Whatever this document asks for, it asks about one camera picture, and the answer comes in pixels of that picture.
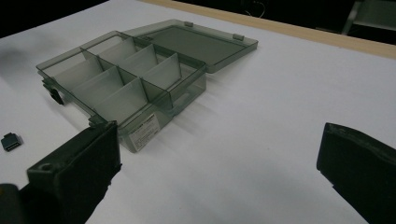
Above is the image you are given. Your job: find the grey metal stand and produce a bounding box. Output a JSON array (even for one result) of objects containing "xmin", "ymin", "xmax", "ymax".
[{"xmin": 341, "ymin": 0, "xmax": 396, "ymax": 35}]

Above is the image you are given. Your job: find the thin dark cable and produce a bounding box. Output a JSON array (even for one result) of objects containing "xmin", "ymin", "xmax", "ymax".
[{"xmin": 242, "ymin": 0, "xmax": 267, "ymax": 19}]

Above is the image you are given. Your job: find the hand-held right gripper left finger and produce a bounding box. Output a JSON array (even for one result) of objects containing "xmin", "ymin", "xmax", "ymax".
[{"xmin": 19, "ymin": 120, "xmax": 122, "ymax": 224}]

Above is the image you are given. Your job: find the clear grey compartment storage box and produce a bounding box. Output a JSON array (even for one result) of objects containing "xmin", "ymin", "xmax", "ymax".
[{"xmin": 35, "ymin": 19, "xmax": 260, "ymax": 154}]

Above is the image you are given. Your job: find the small dark adapter plug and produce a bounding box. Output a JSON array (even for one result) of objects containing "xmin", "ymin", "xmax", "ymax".
[{"xmin": 0, "ymin": 133, "xmax": 23, "ymax": 152}]

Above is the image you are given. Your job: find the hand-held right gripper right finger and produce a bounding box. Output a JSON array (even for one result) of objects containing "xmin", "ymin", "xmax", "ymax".
[{"xmin": 316, "ymin": 122, "xmax": 396, "ymax": 224}]

